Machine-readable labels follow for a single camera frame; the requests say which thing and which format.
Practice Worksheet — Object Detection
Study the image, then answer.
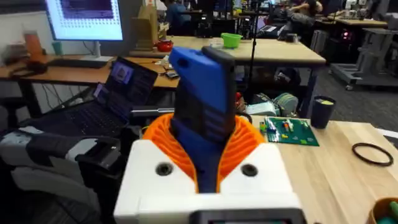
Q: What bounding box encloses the black tripod pole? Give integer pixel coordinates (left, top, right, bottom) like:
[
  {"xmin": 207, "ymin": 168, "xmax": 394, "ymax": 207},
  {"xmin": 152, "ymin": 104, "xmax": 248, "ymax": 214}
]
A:
[{"xmin": 248, "ymin": 0, "xmax": 261, "ymax": 94}]

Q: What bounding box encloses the person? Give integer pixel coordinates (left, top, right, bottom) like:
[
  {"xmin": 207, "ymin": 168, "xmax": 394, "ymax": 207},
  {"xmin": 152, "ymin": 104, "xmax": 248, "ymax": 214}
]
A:
[{"xmin": 164, "ymin": 0, "xmax": 192, "ymax": 32}]

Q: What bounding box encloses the cardboard box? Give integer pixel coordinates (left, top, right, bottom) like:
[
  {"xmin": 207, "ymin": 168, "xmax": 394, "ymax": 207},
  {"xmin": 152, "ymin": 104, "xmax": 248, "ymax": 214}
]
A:
[{"xmin": 130, "ymin": 4, "xmax": 169, "ymax": 52}]

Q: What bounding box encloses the green bowl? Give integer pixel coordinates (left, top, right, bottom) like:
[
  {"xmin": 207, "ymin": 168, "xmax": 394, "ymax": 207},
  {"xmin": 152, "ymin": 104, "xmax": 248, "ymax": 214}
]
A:
[{"xmin": 220, "ymin": 32, "xmax": 243, "ymax": 49}]

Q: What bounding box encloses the wooden tub with toys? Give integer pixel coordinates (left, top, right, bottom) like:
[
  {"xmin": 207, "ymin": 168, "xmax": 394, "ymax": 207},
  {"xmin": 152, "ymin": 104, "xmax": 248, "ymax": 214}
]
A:
[{"xmin": 368, "ymin": 197, "xmax": 398, "ymax": 224}]

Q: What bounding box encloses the black rubber ring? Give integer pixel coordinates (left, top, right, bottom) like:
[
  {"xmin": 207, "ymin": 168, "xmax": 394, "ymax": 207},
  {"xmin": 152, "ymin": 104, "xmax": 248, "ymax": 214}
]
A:
[{"xmin": 351, "ymin": 142, "xmax": 394, "ymax": 167}]

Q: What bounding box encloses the computer monitor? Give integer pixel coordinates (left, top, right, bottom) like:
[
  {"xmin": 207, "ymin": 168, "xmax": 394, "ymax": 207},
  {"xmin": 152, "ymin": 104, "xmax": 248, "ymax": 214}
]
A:
[{"xmin": 43, "ymin": 0, "xmax": 125, "ymax": 62}]

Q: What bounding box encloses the orange bottle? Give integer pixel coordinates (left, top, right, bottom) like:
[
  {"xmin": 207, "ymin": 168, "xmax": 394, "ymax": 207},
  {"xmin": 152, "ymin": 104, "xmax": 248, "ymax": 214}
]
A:
[{"xmin": 24, "ymin": 30, "xmax": 44, "ymax": 60}]

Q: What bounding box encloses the brown wooden desk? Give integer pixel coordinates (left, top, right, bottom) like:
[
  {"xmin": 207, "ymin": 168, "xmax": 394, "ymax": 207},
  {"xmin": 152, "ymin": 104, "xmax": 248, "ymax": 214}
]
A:
[{"xmin": 0, "ymin": 54, "xmax": 180, "ymax": 119}]

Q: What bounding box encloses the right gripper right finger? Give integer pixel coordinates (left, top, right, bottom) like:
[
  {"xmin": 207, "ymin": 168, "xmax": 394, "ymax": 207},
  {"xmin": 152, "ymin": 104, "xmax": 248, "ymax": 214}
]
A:
[{"xmin": 216, "ymin": 114, "xmax": 295, "ymax": 196}]

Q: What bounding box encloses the black keyboard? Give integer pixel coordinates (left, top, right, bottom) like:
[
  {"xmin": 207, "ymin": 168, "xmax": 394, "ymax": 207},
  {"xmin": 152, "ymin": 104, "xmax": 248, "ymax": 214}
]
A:
[{"xmin": 46, "ymin": 58, "xmax": 108, "ymax": 69}]

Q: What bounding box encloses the teal cup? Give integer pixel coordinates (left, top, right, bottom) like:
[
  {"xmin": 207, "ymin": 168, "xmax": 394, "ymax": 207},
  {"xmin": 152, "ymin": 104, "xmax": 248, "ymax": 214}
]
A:
[{"xmin": 51, "ymin": 40, "xmax": 64, "ymax": 56}]

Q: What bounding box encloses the red teapot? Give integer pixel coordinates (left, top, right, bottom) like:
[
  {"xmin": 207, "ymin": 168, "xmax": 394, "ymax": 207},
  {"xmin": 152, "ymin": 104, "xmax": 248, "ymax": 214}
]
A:
[{"xmin": 155, "ymin": 39, "xmax": 174, "ymax": 53}]

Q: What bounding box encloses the pale wooden side table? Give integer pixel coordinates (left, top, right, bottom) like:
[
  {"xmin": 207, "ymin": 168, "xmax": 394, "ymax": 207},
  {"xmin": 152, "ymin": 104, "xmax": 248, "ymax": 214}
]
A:
[{"xmin": 129, "ymin": 35, "xmax": 326, "ymax": 119}]

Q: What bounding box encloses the dark cup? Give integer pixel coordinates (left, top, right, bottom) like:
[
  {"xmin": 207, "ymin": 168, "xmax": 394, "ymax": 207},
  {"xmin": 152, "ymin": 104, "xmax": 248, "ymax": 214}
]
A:
[{"xmin": 310, "ymin": 95, "xmax": 337, "ymax": 129}]

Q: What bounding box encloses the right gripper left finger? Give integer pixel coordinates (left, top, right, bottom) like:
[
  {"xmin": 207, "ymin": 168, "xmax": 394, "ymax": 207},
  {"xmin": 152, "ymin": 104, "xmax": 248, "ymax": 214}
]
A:
[{"xmin": 113, "ymin": 113, "xmax": 200, "ymax": 224}]

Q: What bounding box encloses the black laptop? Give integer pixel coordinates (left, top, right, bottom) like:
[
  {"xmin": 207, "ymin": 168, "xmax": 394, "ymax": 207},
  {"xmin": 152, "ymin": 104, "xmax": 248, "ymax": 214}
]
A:
[{"xmin": 20, "ymin": 57, "xmax": 159, "ymax": 138}]

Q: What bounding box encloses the green board with toy blocks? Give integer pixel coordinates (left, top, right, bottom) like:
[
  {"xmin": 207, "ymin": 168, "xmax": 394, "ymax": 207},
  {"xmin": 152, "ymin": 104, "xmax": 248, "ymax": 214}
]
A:
[{"xmin": 259, "ymin": 116, "xmax": 320, "ymax": 147}]

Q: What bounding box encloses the blue electric screwdriver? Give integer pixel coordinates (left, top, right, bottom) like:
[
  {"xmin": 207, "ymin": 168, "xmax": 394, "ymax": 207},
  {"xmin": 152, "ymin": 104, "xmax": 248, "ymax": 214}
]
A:
[{"xmin": 169, "ymin": 45, "xmax": 237, "ymax": 194}]

